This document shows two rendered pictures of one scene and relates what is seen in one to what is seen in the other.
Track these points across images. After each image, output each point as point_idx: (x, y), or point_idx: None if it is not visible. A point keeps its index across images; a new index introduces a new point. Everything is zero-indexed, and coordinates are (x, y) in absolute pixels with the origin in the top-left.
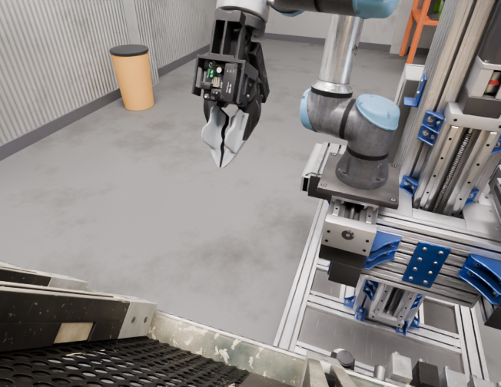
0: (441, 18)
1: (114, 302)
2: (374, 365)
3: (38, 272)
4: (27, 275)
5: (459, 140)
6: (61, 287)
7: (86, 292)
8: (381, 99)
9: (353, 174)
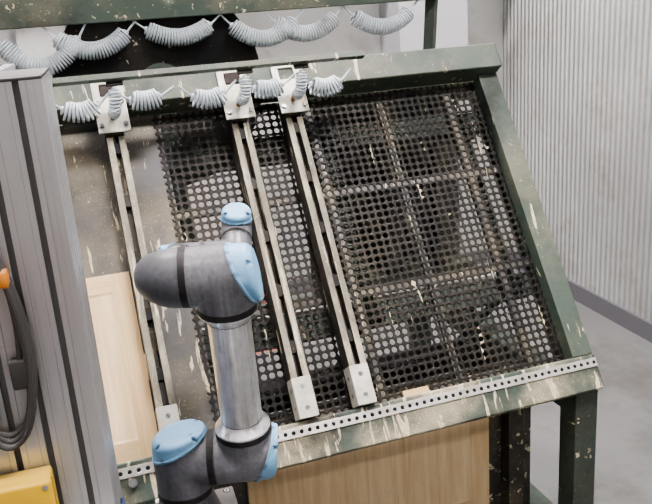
0: (109, 459)
1: (286, 360)
2: (137, 482)
3: (360, 364)
4: (343, 346)
5: None
6: (350, 380)
7: (297, 348)
8: (177, 438)
9: None
